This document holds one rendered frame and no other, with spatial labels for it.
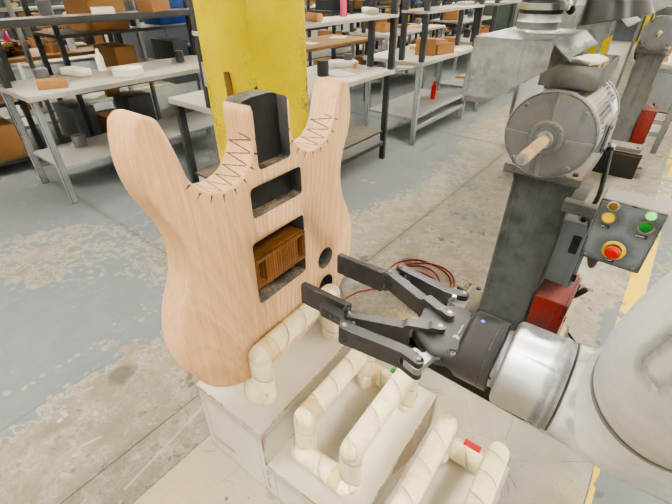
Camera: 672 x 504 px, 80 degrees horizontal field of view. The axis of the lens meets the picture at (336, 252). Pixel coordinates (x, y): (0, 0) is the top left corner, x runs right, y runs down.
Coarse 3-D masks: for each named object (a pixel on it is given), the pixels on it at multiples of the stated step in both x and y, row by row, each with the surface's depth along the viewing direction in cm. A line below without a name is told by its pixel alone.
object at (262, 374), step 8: (256, 368) 56; (264, 368) 57; (272, 368) 58; (256, 376) 57; (264, 376) 57; (272, 376) 59; (256, 384) 58; (264, 384) 58; (272, 384) 60; (272, 392) 60; (272, 400) 61
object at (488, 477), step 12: (492, 444) 62; (504, 444) 62; (492, 456) 60; (504, 456) 60; (480, 468) 59; (492, 468) 58; (504, 468) 59; (480, 480) 57; (492, 480) 57; (468, 492) 57; (480, 492) 55; (492, 492) 56
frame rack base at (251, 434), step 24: (312, 336) 73; (288, 360) 68; (312, 360) 68; (336, 360) 70; (288, 384) 64; (312, 384) 65; (216, 408) 63; (240, 408) 60; (264, 408) 60; (288, 408) 61; (216, 432) 69; (240, 432) 62; (264, 432) 58; (288, 432) 64; (240, 456) 67; (264, 456) 60; (264, 480) 66
